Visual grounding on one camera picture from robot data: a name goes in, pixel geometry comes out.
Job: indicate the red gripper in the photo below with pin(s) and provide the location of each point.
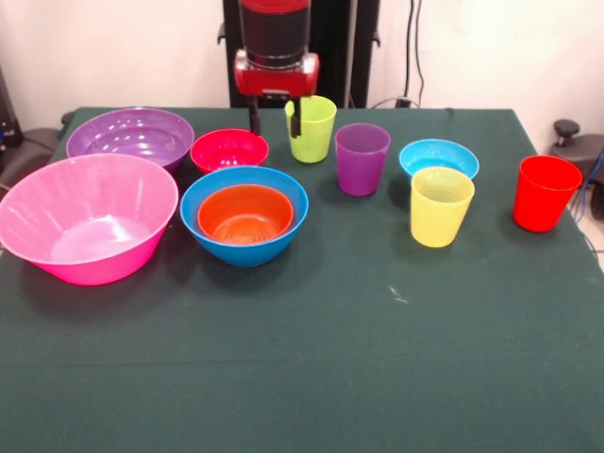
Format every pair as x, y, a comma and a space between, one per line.
276, 85

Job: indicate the small crimson bowl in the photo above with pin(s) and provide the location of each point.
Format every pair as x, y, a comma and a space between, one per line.
226, 151

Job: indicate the small orange bowl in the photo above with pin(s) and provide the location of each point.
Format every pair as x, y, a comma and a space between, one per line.
245, 217

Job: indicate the purple cup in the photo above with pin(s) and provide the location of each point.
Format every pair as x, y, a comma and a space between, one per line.
361, 172

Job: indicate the large blue bowl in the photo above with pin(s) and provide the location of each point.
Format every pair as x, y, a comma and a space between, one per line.
245, 257

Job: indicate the large purple bowl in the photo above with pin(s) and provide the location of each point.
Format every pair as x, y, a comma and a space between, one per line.
132, 137

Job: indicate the green cup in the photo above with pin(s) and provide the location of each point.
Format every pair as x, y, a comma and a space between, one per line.
313, 137

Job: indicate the black power plug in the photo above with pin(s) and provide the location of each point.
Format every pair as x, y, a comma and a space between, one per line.
402, 102

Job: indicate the small light blue bowl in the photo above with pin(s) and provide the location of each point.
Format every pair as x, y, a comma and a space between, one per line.
439, 158

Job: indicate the yellow cup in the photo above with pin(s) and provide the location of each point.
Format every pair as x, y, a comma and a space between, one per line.
441, 219

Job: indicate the large pink bowl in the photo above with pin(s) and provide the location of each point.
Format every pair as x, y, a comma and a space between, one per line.
94, 264

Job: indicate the dark green table cloth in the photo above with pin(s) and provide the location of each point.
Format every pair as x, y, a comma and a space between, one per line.
302, 354

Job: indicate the black equipment box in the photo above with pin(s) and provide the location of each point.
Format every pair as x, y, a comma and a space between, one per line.
7, 122

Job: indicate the red cup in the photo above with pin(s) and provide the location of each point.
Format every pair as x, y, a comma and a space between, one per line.
542, 203

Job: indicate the black knob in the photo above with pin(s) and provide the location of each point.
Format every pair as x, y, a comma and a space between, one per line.
566, 127

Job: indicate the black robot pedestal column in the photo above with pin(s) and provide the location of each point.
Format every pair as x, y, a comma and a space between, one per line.
340, 47

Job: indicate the black pedestal leg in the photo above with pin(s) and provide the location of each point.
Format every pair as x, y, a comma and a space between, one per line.
33, 141
590, 146

